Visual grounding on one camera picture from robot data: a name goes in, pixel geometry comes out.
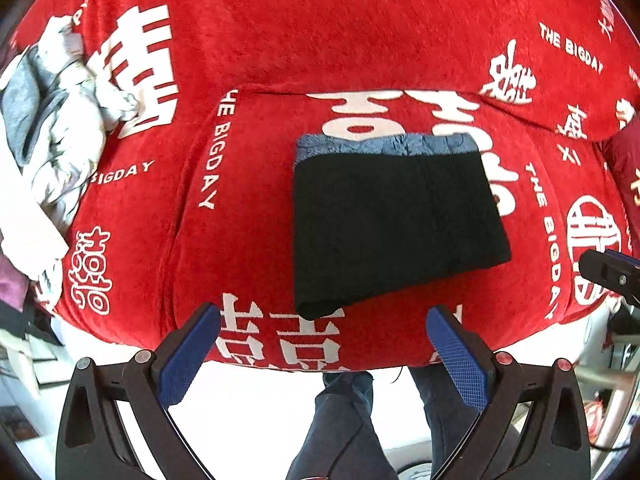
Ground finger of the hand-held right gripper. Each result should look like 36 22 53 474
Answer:
579 247 640 306

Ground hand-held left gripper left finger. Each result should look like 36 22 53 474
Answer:
55 303 222 480

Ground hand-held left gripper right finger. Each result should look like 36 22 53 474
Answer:
426 306 592 480

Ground black pants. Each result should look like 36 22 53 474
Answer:
291 132 512 321

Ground person's right leg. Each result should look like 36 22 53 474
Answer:
409 364 483 480

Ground dark red pillow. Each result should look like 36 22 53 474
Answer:
602 115 640 233

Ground purple cloth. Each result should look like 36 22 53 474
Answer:
0 255 32 313

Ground red printed blanket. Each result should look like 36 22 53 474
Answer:
10 0 640 373

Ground pile of white and grey clothes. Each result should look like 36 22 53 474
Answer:
0 17 141 293

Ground grey cloth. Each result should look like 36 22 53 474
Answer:
0 50 76 161

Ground white metal frame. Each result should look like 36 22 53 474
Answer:
575 310 640 453

